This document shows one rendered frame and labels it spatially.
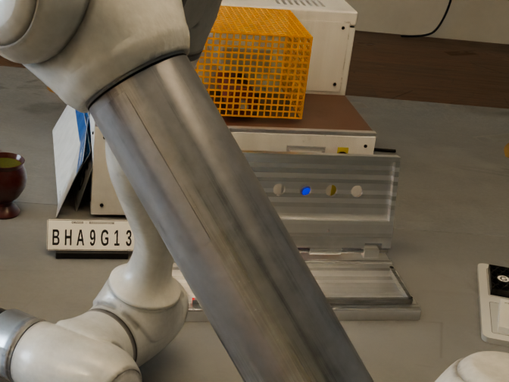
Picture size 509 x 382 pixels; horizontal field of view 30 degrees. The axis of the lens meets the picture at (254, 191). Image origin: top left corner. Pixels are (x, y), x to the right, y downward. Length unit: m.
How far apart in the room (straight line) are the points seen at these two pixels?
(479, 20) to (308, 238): 1.96
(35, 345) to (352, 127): 0.89
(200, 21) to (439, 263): 1.00
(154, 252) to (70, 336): 0.15
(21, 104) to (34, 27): 1.66
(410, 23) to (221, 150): 2.73
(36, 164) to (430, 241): 0.85
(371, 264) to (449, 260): 0.19
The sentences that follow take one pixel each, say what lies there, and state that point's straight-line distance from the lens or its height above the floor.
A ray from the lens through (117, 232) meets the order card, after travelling 1.73.
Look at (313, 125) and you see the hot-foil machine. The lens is 1.89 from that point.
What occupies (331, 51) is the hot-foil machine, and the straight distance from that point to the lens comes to 2.05.
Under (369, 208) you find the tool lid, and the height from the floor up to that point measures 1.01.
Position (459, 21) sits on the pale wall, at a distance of 3.55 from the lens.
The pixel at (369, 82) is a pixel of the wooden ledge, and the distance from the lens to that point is 2.88.
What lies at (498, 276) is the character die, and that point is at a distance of 1.82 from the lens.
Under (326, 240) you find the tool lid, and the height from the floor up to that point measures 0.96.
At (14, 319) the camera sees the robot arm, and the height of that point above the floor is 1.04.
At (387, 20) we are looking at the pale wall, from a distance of 3.49.
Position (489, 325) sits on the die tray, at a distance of 1.68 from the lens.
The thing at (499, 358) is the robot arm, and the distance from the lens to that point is 1.03.
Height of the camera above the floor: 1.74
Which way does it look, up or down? 24 degrees down
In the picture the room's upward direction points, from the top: 7 degrees clockwise
